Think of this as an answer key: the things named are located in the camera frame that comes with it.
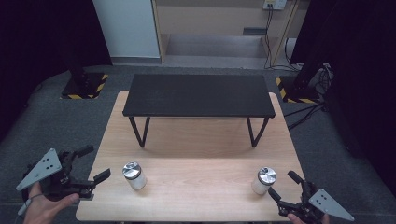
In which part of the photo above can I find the black stand with striped base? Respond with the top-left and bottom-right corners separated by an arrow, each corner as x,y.
60,59 -> 109,100
275,62 -> 325,105

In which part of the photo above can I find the white panel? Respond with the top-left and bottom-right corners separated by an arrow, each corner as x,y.
92,0 -> 162,59

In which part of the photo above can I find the black floor cable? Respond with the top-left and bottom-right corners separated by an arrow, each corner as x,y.
283,102 -> 327,131

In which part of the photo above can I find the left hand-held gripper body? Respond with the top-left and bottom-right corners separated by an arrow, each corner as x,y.
16,147 -> 95,200

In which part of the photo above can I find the black shelf rack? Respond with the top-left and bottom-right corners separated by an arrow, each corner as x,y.
121,73 -> 276,148

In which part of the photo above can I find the white wall socket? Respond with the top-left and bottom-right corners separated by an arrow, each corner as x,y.
262,0 -> 288,10

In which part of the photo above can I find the black power cable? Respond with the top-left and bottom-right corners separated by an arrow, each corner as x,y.
262,5 -> 302,72

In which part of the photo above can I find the black curtain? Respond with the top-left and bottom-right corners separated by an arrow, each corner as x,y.
0,0 -> 113,143
290,0 -> 396,190

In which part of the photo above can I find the person's left hand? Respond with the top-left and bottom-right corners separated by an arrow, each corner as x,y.
22,181 -> 80,224

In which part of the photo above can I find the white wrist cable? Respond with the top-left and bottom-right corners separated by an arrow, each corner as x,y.
17,193 -> 44,217

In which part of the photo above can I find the glass jar with white powder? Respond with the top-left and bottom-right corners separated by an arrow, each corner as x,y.
250,166 -> 277,196
121,161 -> 148,191

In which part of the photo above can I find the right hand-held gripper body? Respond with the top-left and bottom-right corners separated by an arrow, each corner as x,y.
276,180 -> 356,224

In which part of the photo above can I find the person's right hand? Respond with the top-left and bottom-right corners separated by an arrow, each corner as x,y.
287,212 -> 331,224

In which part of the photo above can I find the bundle of cables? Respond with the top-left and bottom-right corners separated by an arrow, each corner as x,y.
311,63 -> 334,94

